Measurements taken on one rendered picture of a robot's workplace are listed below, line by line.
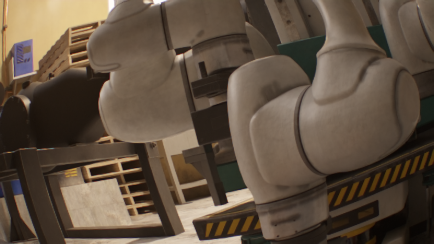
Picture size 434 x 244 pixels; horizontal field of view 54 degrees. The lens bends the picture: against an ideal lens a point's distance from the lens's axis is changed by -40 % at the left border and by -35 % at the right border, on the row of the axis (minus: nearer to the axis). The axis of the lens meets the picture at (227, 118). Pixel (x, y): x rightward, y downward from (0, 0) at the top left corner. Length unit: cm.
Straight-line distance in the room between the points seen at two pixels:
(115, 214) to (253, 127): 430
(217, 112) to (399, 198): 41
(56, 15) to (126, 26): 643
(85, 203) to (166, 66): 360
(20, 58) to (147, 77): 546
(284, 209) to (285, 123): 10
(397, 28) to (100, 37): 62
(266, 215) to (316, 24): 81
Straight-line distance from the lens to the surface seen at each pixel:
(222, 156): 124
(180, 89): 123
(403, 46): 114
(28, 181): 214
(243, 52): 97
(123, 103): 124
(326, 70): 59
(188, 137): 732
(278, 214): 68
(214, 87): 91
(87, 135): 284
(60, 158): 261
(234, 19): 98
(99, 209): 485
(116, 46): 98
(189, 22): 97
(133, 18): 98
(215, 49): 96
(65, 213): 423
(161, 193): 362
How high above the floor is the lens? 43
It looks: 3 degrees up
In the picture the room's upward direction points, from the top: 15 degrees counter-clockwise
